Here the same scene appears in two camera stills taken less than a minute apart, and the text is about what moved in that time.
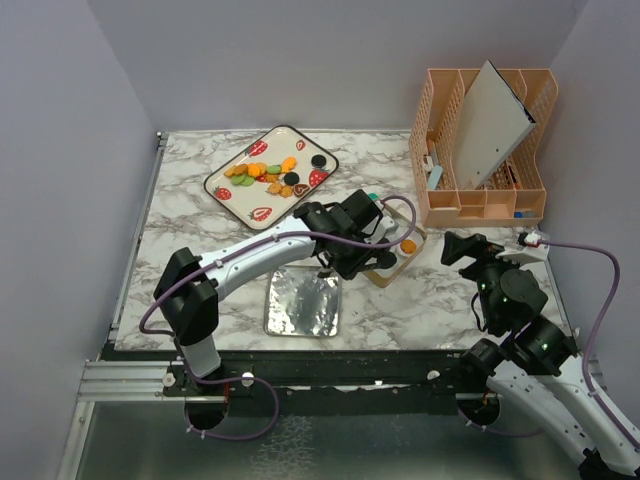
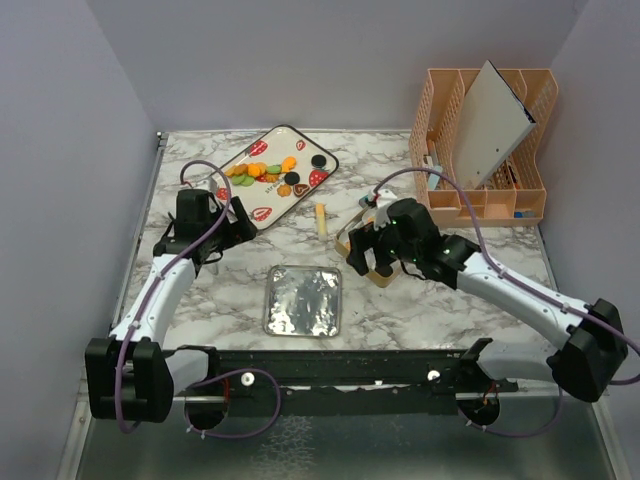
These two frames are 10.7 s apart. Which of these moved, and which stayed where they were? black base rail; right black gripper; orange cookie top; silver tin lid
Moved: right black gripper
Stayed: silver tin lid; black base rail; orange cookie top
